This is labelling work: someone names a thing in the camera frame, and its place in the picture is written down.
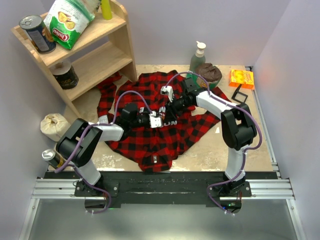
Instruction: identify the orange snack box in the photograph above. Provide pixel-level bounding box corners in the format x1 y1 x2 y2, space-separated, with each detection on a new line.
228 69 255 90

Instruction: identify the red black plaid shirt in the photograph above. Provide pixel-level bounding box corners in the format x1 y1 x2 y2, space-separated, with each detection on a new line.
97 70 220 172

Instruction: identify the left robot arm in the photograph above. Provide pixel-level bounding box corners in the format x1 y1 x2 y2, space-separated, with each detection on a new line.
55 103 163 196

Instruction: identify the white cloth sack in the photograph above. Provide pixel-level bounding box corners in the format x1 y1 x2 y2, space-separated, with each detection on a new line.
40 113 71 142

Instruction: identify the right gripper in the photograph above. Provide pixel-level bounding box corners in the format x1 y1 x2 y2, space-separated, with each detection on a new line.
164 95 193 123

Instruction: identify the black gold drink can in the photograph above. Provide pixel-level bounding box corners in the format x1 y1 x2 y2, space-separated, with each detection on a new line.
41 149 65 170

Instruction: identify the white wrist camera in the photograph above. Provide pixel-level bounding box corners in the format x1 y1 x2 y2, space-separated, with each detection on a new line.
149 111 163 129
160 85 175 103

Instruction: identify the black square frame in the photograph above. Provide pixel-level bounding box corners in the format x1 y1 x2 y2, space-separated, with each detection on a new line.
231 84 248 104

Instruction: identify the green soap dispenser bottle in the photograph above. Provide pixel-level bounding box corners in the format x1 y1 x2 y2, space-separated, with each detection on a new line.
189 41 206 72

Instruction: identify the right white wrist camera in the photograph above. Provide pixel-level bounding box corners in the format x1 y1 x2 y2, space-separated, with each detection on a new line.
160 85 175 103

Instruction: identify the black paper-topped jar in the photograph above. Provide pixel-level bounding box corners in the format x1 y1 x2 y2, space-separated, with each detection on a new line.
50 59 79 90

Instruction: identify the yellow bottle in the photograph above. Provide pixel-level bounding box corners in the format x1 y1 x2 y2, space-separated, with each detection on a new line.
100 0 113 20

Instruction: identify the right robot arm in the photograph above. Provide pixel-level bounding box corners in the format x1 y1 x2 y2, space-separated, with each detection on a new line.
160 78 257 197

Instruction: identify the blue tin can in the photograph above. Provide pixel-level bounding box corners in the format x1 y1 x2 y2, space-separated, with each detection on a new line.
19 15 56 54

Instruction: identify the wooden shelf unit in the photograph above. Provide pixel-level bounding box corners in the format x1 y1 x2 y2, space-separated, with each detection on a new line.
11 0 138 118

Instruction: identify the aluminium rail frame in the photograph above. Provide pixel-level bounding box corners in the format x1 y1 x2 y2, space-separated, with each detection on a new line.
19 163 306 240

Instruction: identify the green pouch with brown top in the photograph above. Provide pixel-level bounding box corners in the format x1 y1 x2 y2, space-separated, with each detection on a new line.
195 63 223 89

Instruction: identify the green chips bag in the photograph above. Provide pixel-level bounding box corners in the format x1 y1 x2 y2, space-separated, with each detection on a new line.
44 0 101 50

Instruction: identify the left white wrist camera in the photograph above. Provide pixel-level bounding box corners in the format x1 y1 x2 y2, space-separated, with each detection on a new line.
149 111 163 129

